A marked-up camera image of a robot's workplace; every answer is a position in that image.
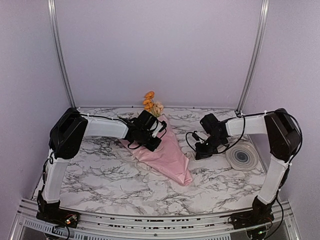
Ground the aluminium frame left post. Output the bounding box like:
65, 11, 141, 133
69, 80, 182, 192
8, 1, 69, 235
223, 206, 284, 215
47, 0, 76, 107

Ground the orange flower stem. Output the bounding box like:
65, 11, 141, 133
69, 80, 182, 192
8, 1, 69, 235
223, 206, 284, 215
142, 91, 155, 111

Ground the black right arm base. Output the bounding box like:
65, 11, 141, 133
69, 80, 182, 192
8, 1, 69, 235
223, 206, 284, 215
228, 196, 276, 230

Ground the grey swirl ceramic plate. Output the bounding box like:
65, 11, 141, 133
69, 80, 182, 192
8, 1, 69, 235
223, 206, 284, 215
225, 141, 259, 171

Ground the peach flower long green stem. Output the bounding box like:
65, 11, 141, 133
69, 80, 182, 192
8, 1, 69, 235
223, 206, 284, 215
152, 101, 164, 118

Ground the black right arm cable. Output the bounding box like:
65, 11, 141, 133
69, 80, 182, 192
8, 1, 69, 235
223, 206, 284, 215
185, 111, 247, 155

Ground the aluminium frame post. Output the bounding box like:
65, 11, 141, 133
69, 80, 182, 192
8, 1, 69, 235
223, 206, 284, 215
47, 0, 76, 107
236, 0, 270, 113

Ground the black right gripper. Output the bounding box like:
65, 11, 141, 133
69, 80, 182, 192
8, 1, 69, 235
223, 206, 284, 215
194, 134, 226, 160

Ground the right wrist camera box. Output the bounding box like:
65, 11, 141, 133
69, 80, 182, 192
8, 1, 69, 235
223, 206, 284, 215
200, 113, 223, 138

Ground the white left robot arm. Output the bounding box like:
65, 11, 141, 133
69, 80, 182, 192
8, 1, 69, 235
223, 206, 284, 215
37, 107, 167, 223

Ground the pink wrapping paper sheet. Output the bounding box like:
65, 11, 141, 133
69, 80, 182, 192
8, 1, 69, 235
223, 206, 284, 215
129, 115, 193, 186

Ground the aluminium front rail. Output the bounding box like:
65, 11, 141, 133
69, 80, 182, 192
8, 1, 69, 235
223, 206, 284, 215
9, 199, 301, 240

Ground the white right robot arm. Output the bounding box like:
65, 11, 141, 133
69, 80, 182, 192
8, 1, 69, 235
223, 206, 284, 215
194, 108, 303, 224

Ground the aluminium frame right post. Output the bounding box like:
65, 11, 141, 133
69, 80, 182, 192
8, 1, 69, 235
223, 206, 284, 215
236, 0, 270, 113

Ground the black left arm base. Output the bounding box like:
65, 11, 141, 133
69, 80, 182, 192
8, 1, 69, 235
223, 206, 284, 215
36, 198, 80, 228

